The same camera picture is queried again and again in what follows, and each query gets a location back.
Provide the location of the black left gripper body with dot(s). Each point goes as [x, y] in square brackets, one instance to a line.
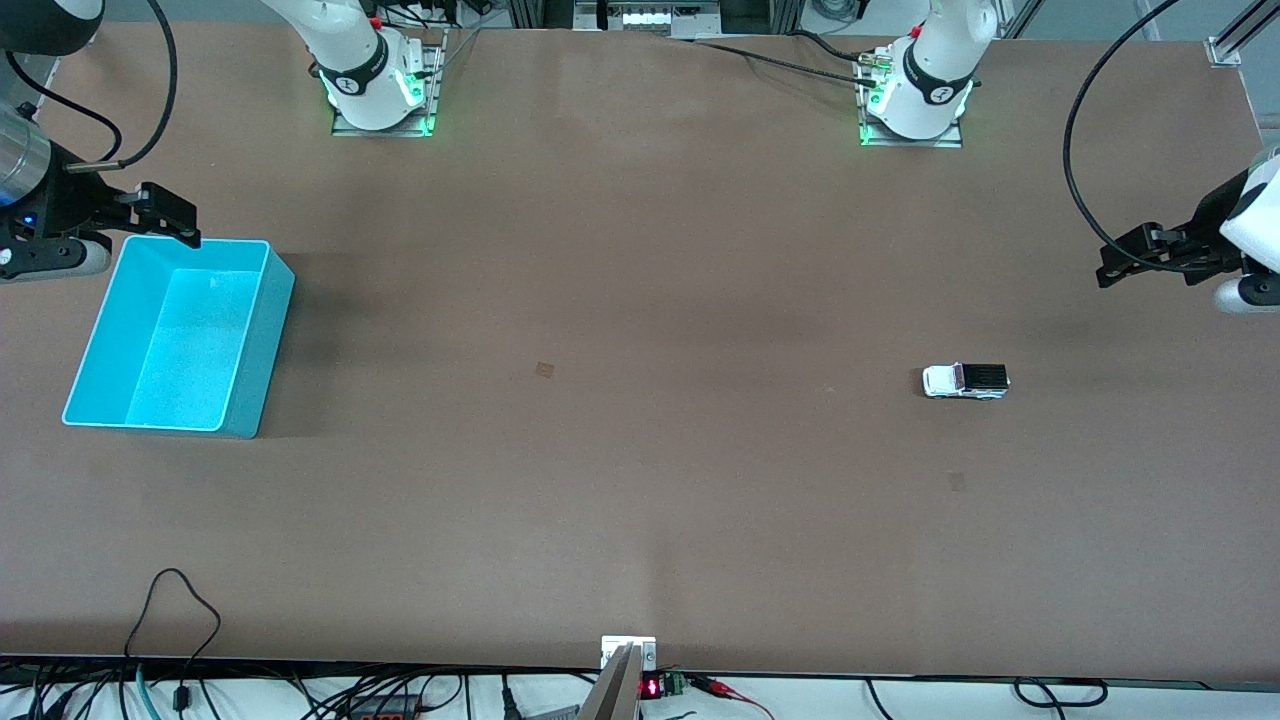
[1203, 243]

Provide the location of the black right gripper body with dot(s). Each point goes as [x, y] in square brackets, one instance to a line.
[72, 205]

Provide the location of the white jeep toy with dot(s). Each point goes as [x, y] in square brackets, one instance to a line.
[945, 381]

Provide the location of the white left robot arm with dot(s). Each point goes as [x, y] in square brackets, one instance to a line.
[930, 70]

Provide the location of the turquoise plastic bin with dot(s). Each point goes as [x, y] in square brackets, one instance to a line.
[180, 350]

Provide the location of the black box with red switches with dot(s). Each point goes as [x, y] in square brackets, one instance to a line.
[385, 707]

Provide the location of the silver box with white lights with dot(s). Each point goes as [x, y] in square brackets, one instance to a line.
[650, 17]

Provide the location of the red digit display module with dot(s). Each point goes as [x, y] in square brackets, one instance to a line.
[652, 688]

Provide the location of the aluminium frame profile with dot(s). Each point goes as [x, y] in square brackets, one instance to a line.
[1225, 45]

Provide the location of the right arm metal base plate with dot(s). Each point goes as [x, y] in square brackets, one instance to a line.
[432, 95]

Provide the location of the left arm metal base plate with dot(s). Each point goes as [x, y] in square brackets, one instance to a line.
[868, 135]

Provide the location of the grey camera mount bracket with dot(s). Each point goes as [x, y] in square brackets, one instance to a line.
[620, 690]

